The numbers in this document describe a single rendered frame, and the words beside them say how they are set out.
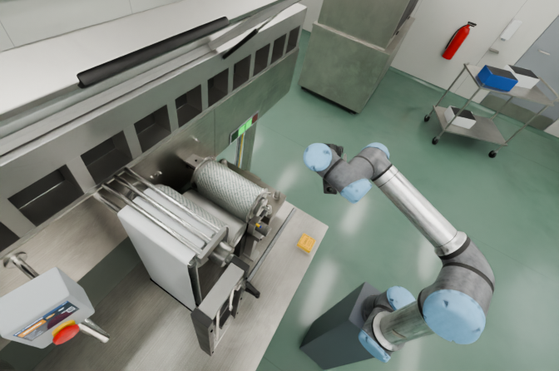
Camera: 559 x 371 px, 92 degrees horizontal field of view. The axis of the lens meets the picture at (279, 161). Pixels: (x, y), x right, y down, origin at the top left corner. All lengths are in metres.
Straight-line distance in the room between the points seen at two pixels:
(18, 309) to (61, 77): 0.33
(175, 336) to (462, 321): 0.93
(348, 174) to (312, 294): 1.67
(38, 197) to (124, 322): 0.60
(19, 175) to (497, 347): 2.97
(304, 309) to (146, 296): 1.27
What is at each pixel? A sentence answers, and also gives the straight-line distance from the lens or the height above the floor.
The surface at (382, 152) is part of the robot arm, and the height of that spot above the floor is 1.62.
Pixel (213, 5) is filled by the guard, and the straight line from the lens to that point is 0.31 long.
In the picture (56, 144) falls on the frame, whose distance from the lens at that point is 0.75.
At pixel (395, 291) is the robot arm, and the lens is 1.21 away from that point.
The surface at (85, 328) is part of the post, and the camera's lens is 0.64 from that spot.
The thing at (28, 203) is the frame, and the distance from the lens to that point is 0.91.
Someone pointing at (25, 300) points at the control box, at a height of 1.71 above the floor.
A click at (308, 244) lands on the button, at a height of 0.92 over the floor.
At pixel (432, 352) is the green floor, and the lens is 2.61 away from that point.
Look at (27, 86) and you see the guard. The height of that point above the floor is 2.01.
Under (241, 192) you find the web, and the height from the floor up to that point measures 1.31.
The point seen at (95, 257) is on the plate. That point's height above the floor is 1.18.
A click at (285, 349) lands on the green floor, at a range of 2.18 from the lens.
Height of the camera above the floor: 2.12
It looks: 48 degrees down
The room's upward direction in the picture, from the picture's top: 15 degrees clockwise
